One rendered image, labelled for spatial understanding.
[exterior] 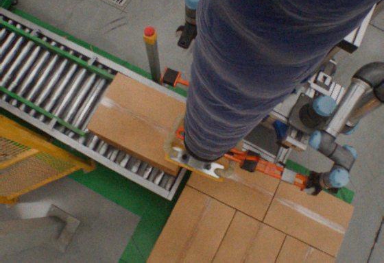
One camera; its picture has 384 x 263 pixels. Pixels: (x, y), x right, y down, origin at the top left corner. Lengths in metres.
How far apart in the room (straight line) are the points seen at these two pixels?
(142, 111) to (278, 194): 1.13
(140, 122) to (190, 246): 0.92
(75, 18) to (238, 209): 2.44
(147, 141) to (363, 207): 2.15
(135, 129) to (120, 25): 1.62
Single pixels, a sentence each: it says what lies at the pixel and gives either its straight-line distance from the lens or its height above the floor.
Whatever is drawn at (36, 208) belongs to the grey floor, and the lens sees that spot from 3.08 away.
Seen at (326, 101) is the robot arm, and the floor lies 1.26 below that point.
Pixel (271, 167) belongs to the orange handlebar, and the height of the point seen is 1.22.
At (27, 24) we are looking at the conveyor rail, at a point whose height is 0.59.
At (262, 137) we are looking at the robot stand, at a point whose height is 0.21.
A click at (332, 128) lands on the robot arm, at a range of 1.45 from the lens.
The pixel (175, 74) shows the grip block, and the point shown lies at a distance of 1.72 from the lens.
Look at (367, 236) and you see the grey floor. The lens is 3.32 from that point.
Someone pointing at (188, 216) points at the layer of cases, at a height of 0.54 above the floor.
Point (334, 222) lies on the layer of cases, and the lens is 2.55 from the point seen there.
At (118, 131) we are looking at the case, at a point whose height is 0.95.
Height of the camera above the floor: 2.82
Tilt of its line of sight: 75 degrees down
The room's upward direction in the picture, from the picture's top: 10 degrees clockwise
